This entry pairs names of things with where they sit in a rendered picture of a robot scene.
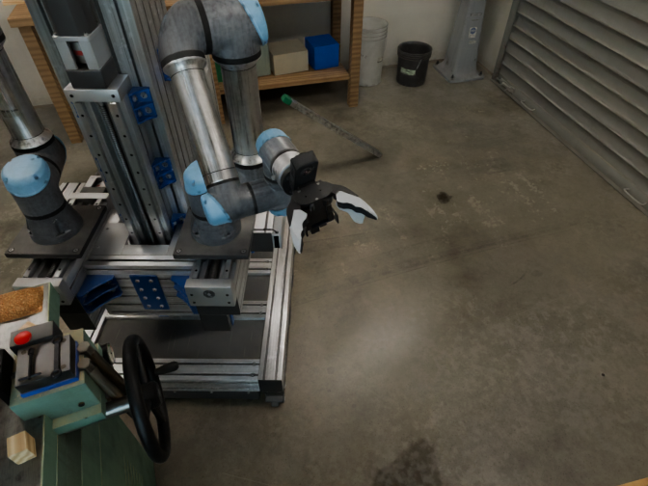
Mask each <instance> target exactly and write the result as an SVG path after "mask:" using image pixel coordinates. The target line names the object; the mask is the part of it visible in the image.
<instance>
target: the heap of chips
mask: <svg viewBox="0 0 648 486"><path fill-rule="evenodd" d="M42 303H43V286H39V287H35V288H33V287H28V288H23V289H19V290H16V291H12V292H8V293H5V294H1V295H0V323H3V322H6V321H10V320H13V319H17V318H19V317H23V316H27V315H30V314H34V313H37V312H41V311H42Z"/></svg>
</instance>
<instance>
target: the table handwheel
mask: <svg viewBox="0 0 648 486"><path fill-rule="evenodd" d="M155 369H156V366H155V363H154V361H153V358H152V356H151V354H150V352H149V349H148V347H147V345H146V343H145V342H144V340H143V339H142V338H141V337H140V336H139V335H136V334H132V335H129V336H128V337H127V338H126V339H125V340H124V343H123V346H122V371H123V379H124V384H125V390H126V395H125V396H122V397H119V398H116V399H113V400H111V401H108V402H105V405H106V418H105V419H102V420H100V421H97V422H94V423H91V424H88V425H85V426H82V427H79V428H77V429H74V430H71V431H68V432H66V433H69V432H72V431H75V430H78V429H81V428H83V427H86V426H89V425H92V424H95V423H98V422H101V421H104V420H106V419H110V418H113V417H116V416H119V415H122V414H124V413H127V412H131V416H132V418H133V421H134V425H135V428H136V431H137V433H138V436H139V439H140V441H141V444H142V446H143V448H144V450H145V452H146V454H147V455H148V457H149V458H150V460H151V461H152V462H154V463H156V464H163V463H165V462H166V461H167V460H168V458H169V456H170V453H171V430H170V423H169V417H168V411H167V406H166V402H165V397H164V393H163V390H162V386H161V383H160V379H159V376H158V375H156V376H155V373H154V370H155ZM139 377H140V378H139ZM140 382H141V384H140ZM150 410H151V411H152V412H153V414H154V416H155V418H156V421H157V429H158V441H157V439H156V437H155V434H154V432H153V429H152V426H151V424H150V421H149V414H150Z"/></svg>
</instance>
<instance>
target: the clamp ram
mask: <svg viewBox="0 0 648 486"><path fill-rule="evenodd" d="M13 365H14V358H13V357H12V356H11V355H10V354H9V353H8V352H7V351H6V350H5V349H1V350H0V398H1V399H2V400H3V401H4V402H5V403H6V404H7V405H8V406H9V405H10V395H11V385H12V379H13V378H15V372H13Z"/></svg>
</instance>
